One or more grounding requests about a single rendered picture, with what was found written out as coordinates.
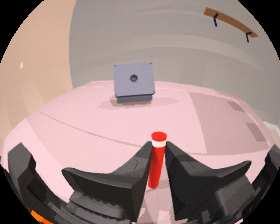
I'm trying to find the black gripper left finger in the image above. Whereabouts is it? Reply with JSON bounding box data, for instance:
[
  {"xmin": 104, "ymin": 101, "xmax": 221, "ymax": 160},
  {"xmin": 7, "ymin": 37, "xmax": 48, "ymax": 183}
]
[{"xmin": 62, "ymin": 140, "xmax": 152, "ymax": 222}]

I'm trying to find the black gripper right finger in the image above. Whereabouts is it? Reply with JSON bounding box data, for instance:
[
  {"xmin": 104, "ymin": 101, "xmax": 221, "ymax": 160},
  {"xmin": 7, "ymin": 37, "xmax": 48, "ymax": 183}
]
[{"xmin": 164, "ymin": 141, "xmax": 252, "ymax": 221}]

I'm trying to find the grey sloped panel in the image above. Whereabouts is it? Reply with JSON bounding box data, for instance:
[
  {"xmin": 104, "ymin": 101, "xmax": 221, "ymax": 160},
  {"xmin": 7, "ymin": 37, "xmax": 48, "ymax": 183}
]
[{"xmin": 113, "ymin": 63, "xmax": 156, "ymax": 103}]

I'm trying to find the red peg with white band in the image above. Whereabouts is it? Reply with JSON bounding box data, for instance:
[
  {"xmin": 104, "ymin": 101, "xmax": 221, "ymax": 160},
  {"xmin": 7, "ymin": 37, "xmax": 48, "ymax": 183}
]
[{"xmin": 148, "ymin": 132, "xmax": 167, "ymax": 189}]

